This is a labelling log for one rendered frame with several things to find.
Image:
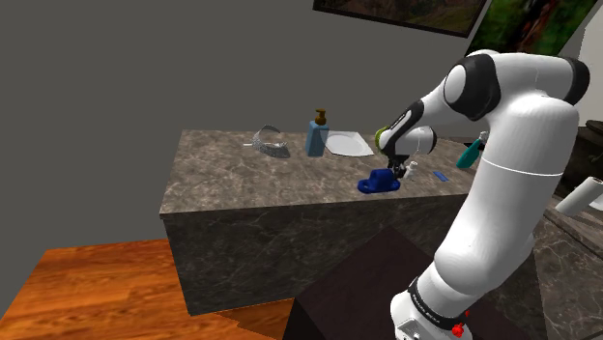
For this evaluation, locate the blue soap dispenser bottle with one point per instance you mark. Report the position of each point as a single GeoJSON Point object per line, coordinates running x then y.
{"type": "Point", "coordinates": [316, 137]}

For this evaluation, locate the marble counter island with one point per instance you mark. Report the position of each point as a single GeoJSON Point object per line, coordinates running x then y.
{"type": "Point", "coordinates": [264, 235]}

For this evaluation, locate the silver curved mesh object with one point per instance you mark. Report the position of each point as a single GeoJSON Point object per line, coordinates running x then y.
{"type": "Point", "coordinates": [268, 145]}

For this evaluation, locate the green wall picture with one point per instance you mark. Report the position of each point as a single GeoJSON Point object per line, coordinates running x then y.
{"type": "Point", "coordinates": [527, 23]}

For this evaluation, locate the dark framed wall picture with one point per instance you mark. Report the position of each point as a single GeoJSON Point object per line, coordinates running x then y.
{"type": "Point", "coordinates": [405, 13]}

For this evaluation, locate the white square plate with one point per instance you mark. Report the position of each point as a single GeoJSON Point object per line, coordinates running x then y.
{"type": "Point", "coordinates": [347, 143]}

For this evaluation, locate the small white bottle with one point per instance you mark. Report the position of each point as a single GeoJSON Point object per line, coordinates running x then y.
{"type": "Point", "coordinates": [411, 170]}

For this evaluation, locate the small blue flat card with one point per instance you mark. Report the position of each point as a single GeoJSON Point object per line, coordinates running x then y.
{"type": "Point", "coordinates": [440, 176]}

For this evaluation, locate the dark robot stand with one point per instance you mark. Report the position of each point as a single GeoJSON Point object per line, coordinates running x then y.
{"type": "Point", "coordinates": [358, 292]}

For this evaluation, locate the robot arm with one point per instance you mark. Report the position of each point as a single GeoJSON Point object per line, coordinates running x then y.
{"type": "Point", "coordinates": [513, 141]}

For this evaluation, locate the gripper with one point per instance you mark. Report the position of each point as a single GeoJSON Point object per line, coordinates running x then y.
{"type": "Point", "coordinates": [396, 166]}

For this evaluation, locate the white paper roll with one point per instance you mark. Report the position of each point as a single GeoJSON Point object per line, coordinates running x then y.
{"type": "Point", "coordinates": [578, 196]}

